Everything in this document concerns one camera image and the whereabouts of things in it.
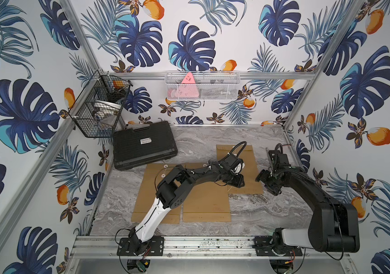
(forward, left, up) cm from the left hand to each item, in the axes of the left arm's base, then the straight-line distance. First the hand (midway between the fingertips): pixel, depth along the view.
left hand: (244, 182), depth 90 cm
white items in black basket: (+20, +74, +26) cm, 81 cm away
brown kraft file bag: (-11, +19, -3) cm, 22 cm away
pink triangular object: (+36, +33, +31) cm, 58 cm away
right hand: (-1, -9, +1) cm, 9 cm away
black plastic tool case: (+22, +68, -5) cm, 72 cm away
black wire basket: (+38, +80, +27) cm, 93 cm away
